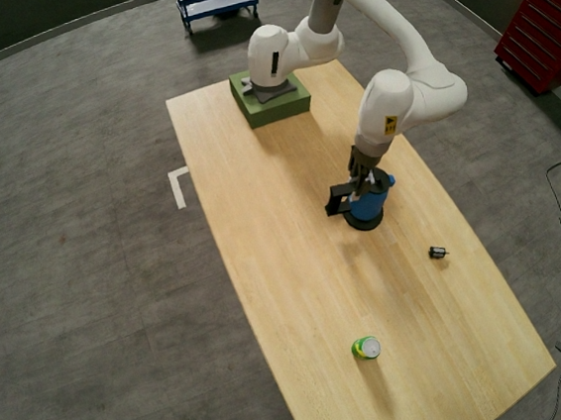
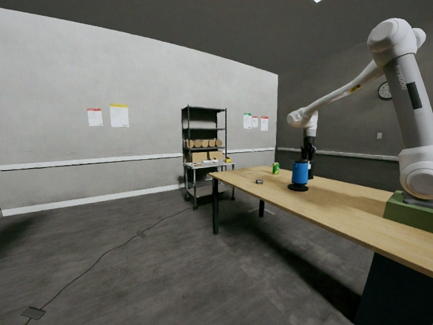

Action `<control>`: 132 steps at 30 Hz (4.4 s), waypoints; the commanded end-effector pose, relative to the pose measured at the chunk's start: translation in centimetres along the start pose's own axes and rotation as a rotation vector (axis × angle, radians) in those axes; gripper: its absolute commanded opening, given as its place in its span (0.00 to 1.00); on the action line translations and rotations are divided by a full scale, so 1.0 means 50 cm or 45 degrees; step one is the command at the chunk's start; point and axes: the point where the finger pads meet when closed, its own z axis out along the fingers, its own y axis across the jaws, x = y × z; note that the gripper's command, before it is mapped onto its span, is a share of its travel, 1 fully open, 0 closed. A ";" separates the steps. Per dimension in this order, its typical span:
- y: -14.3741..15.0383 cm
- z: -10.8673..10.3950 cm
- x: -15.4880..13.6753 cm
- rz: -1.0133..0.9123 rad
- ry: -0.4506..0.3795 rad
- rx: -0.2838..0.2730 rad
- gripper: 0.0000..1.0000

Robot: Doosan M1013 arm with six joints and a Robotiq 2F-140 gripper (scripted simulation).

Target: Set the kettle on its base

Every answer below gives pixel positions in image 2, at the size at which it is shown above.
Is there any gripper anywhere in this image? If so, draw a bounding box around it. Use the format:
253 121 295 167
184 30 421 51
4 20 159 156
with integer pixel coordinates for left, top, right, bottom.
301 137 317 169

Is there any green and yellow drink can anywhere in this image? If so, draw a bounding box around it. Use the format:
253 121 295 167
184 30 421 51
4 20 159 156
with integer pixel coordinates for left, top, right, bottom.
273 162 280 175

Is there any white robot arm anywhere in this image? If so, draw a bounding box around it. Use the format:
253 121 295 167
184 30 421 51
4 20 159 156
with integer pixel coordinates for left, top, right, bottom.
287 19 433 209

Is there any black round disc with center stud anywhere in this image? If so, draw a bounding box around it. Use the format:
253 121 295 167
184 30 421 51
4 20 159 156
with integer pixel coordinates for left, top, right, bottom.
288 184 308 191

